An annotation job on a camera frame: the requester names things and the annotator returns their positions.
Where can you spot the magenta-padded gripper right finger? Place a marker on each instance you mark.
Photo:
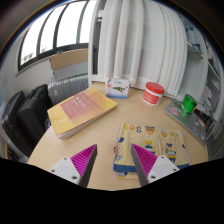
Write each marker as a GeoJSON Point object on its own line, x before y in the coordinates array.
{"type": "Point", "coordinates": [160, 166]}

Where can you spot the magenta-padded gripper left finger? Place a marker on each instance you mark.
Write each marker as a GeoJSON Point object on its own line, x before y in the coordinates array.
{"type": "Point", "coordinates": [68, 168]}

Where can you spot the grey laptop with stickers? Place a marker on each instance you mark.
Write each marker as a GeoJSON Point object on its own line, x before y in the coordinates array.
{"type": "Point", "coordinates": [186, 125]}

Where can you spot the yellow and pink book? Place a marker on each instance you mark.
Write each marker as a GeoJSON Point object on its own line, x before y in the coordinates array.
{"type": "Point", "coordinates": [80, 110]}

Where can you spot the black bag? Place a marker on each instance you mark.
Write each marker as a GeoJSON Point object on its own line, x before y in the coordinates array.
{"type": "Point", "coordinates": [33, 116]}

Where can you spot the green round tin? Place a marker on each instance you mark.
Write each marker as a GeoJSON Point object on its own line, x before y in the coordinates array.
{"type": "Point", "coordinates": [188, 105]}

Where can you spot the white jar with red lid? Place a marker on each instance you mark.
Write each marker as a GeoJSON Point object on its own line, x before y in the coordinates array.
{"type": "Point", "coordinates": [153, 95]}

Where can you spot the grey ribbed radiator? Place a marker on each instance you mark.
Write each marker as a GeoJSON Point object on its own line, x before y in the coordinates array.
{"type": "Point", "coordinates": [66, 87]}

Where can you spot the small white and blue box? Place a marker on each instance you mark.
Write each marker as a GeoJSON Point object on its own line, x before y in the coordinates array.
{"type": "Point", "coordinates": [117, 88]}

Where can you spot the white shelf unit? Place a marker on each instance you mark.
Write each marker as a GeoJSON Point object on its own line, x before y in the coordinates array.
{"type": "Point", "coordinates": [206, 80]}

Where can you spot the tan wooden board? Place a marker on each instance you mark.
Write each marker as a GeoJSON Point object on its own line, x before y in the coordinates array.
{"type": "Point", "coordinates": [68, 59]}

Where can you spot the white curtain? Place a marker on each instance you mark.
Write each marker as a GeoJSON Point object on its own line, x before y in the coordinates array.
{"type": "Point", "coordinates": [143, 43]}

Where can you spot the dark-framed window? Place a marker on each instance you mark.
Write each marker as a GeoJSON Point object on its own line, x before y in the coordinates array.
{"type": "Point", "coordinates": [56, 30]}

